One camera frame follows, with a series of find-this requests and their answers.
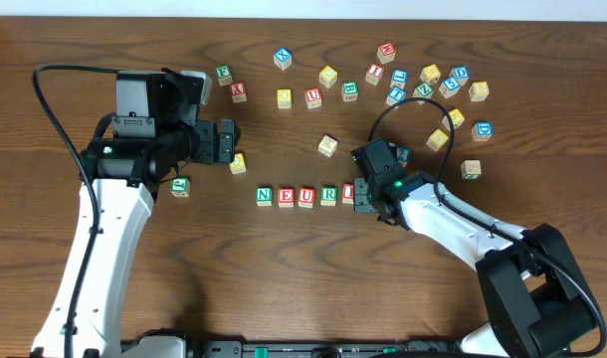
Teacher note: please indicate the yellow block lower right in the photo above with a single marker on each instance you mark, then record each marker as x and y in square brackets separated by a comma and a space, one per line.
[437, 140]

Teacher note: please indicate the blue D block lower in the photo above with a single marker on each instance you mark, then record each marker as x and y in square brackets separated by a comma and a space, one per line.
[482, 131]

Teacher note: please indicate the blue X block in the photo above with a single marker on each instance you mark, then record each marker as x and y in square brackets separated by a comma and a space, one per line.
[283, 58]

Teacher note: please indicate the blue T block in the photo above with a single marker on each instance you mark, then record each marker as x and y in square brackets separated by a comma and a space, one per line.
[395, 95]

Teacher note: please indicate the white F block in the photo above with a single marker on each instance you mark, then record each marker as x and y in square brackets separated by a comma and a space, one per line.
[471, 169]

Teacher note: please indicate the yellow block lower left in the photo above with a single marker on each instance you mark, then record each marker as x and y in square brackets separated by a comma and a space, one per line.
[238, 165]

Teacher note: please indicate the blue D block upper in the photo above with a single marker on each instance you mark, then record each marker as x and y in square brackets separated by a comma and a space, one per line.
[460, 74]

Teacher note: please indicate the blue S block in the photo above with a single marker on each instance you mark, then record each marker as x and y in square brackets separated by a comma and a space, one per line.
[449, 87]

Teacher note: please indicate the white K block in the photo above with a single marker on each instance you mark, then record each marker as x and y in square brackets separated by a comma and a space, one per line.
[327, 146]

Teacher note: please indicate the red i block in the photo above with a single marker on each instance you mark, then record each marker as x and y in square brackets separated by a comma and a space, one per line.
[348, 194]
[374, 74]

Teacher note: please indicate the red E block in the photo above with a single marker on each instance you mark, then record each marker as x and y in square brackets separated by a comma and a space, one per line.
[286, 197]

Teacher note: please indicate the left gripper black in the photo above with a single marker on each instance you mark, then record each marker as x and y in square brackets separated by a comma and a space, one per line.
[224, 142]

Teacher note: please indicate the yellow block centre left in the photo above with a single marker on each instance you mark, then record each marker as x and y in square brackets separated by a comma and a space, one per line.
[284, 98]

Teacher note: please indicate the green F block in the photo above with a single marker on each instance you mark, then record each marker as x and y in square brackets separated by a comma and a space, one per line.
[224, 75]

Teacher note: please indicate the green J block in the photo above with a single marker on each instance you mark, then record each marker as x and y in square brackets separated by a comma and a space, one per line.
[180, 187]

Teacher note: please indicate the yellow block mid right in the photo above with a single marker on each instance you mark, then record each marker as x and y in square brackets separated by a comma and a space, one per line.
[457, 119]

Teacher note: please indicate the red u block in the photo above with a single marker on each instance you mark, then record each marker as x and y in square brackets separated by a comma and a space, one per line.
[313, 98]
[306, 197]

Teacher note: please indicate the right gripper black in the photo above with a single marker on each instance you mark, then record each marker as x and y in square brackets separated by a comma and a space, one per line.
[362, 200]

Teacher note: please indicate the yellow block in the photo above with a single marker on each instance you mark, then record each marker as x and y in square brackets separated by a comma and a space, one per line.
[479, 91]
[430, 74]
[437, 140]
[238, 165]
[284, 98]
[328, 76]

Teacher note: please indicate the red H block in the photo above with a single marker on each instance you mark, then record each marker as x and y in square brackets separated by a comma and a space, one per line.
[386, 53]

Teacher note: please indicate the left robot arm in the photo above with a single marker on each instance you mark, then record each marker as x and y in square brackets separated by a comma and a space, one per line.
[120, 184]

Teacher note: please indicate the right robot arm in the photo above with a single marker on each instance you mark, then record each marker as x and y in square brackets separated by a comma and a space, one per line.
[537, 299]

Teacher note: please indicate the yellow block upper right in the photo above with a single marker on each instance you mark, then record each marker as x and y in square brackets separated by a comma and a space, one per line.
[430, 74]

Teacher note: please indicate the green B block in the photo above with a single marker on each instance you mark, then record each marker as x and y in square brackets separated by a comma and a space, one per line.
[350, 91]

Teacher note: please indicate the green R block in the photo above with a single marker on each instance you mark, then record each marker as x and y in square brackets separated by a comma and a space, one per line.
[328, 196]

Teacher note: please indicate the green N block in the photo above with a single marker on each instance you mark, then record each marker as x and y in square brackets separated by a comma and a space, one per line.
[264, 196]

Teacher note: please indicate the yellow block upper centre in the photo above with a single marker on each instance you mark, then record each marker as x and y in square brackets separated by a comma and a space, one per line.
[328, 76]

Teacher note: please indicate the blue d block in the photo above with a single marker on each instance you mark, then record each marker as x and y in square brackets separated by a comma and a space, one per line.
[460, 74]
[482, 131]

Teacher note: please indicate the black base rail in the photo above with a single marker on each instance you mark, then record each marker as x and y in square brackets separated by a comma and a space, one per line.
[172, 346]

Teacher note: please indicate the blue L block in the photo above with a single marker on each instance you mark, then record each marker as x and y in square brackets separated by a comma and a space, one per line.
[399, 78]

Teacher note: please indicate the yellow block far right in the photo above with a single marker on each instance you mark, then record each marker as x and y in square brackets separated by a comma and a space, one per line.
[479, 91]

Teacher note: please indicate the blue 2 block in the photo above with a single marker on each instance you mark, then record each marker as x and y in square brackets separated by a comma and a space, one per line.
[403, 155]

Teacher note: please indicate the green Z block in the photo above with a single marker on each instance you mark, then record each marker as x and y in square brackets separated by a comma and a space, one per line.
[422, 91]

